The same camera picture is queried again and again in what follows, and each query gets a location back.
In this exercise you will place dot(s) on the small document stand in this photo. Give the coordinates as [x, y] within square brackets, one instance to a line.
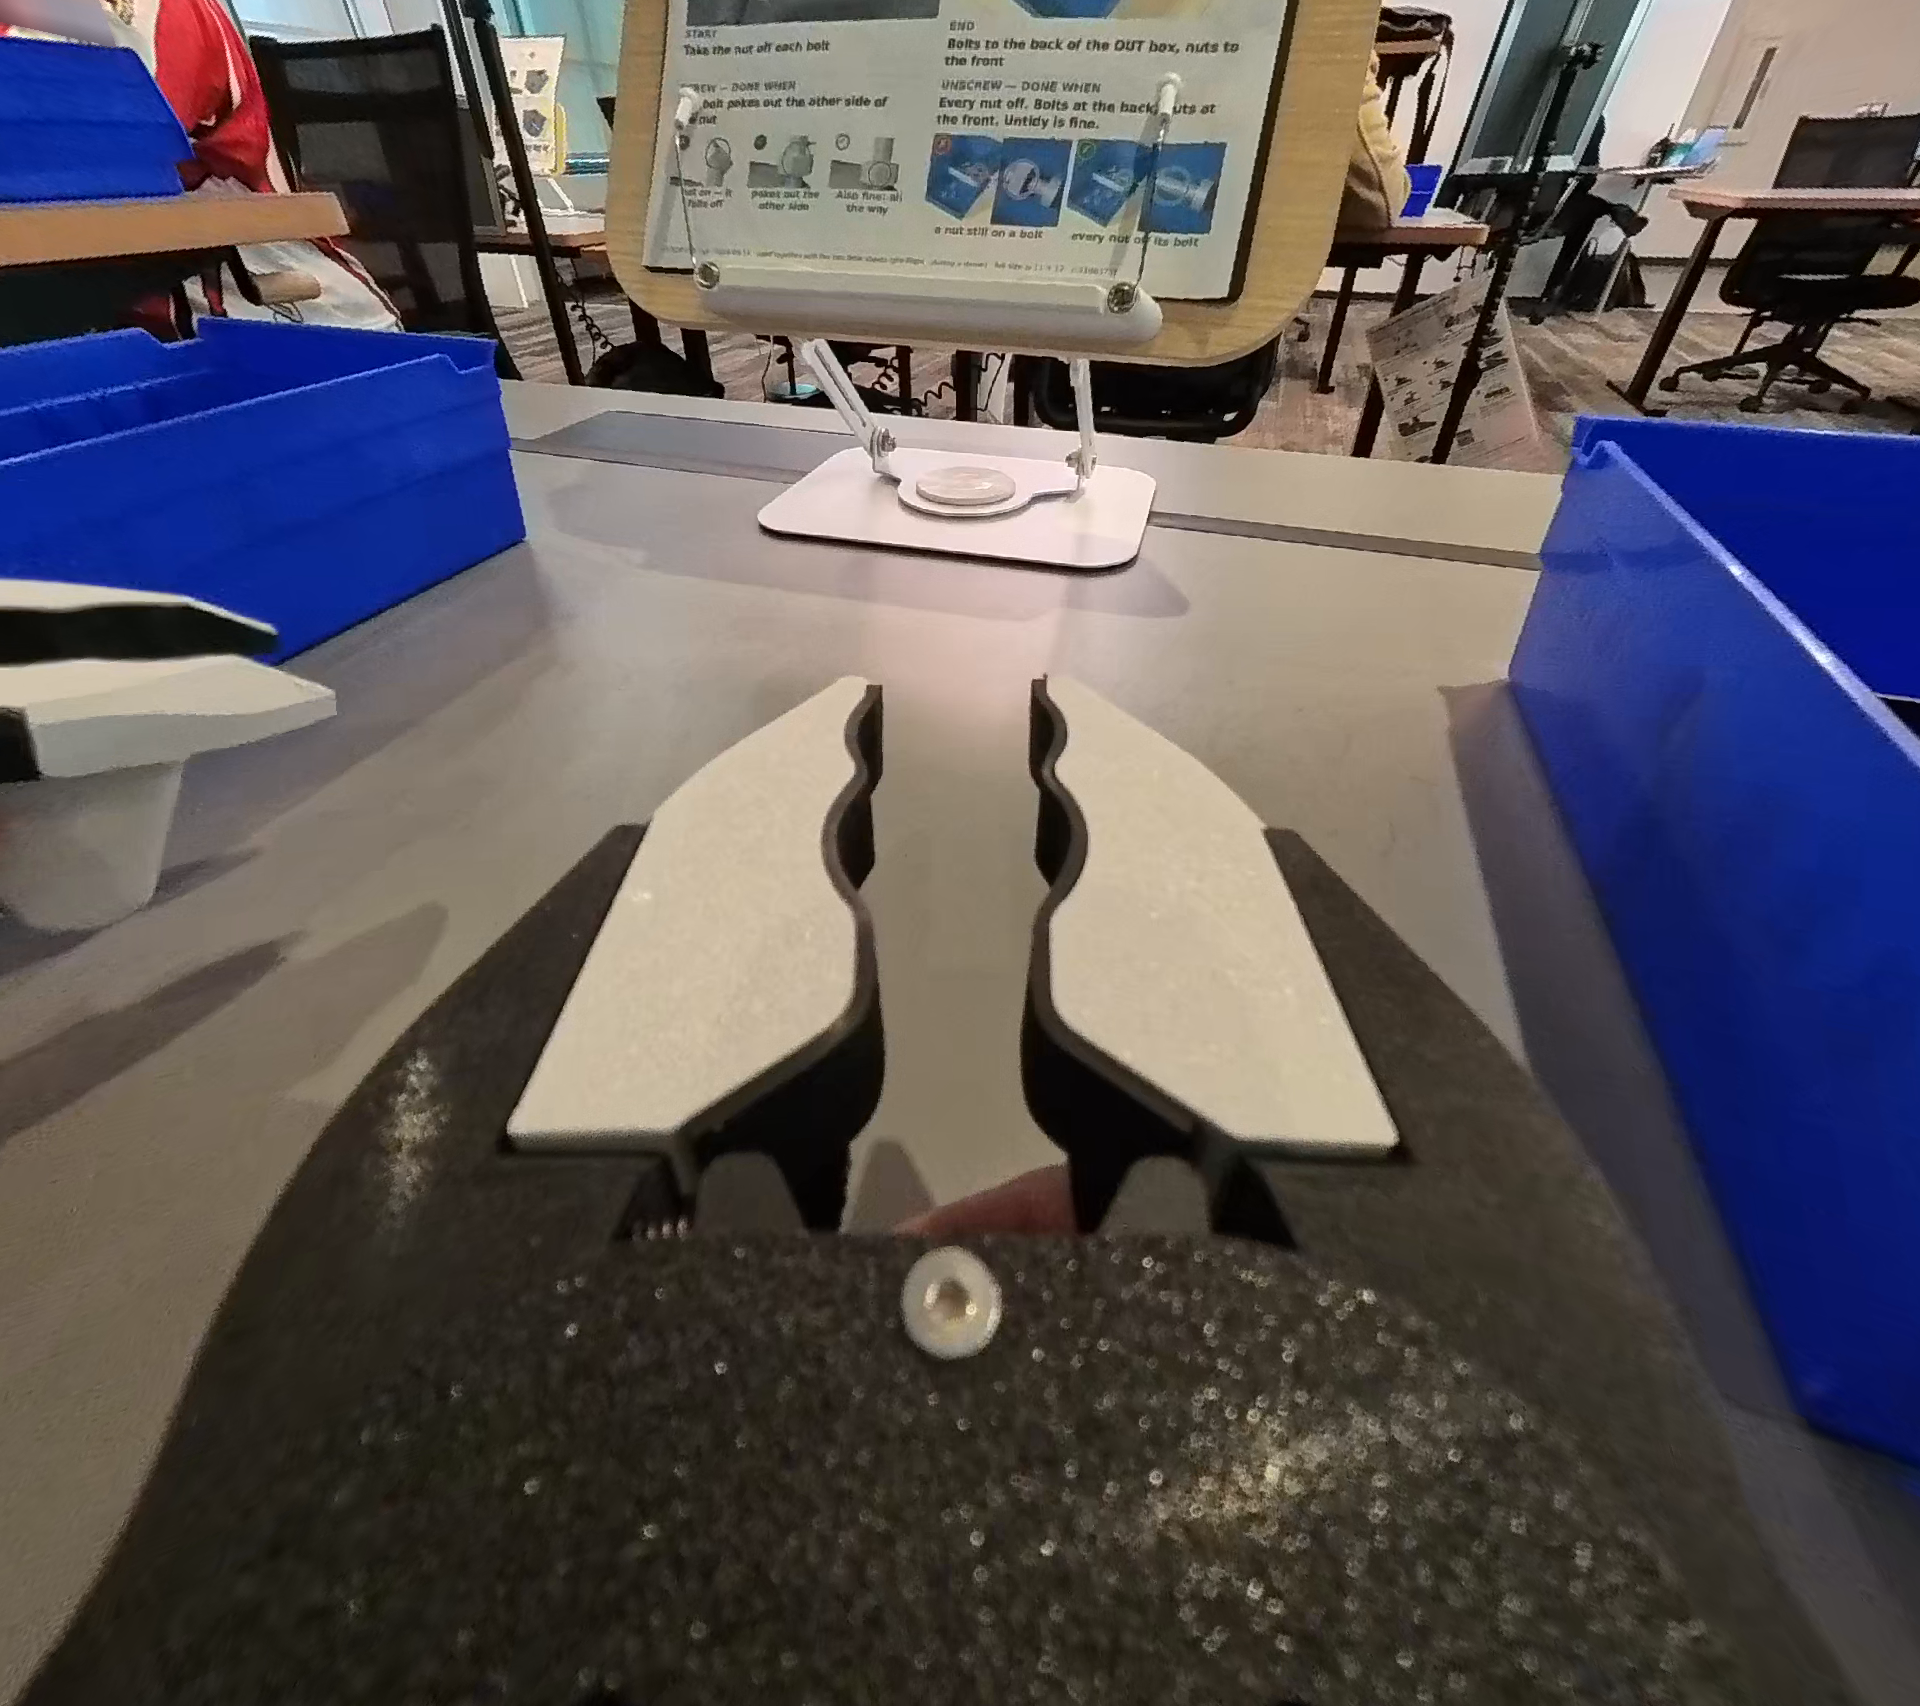
[532, 86]

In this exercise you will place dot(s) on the printed paper sign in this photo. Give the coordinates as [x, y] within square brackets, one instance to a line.
[1449, 371]

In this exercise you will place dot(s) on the wooden document stand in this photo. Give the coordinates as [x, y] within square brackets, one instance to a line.
[1350, 86]

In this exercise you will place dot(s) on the blue plastic bin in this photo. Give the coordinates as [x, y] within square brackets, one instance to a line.
[1725, 910]
[74, 130]
[301, 490]

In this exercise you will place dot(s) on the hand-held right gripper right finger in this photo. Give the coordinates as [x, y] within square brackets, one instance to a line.
[1215, 970]

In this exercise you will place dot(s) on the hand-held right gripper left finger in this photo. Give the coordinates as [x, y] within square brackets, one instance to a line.
[690, 970]

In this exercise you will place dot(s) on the black camera tripod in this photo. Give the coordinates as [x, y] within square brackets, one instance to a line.
[1545, 130]

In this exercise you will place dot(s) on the glass door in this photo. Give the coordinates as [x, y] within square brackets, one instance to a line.
[1574, 26]

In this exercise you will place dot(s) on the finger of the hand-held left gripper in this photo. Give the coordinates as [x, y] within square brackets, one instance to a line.
[74, 593]
[150, 708]

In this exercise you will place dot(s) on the black office chair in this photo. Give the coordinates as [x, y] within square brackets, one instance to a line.
[390, 177]
[1831, 236]

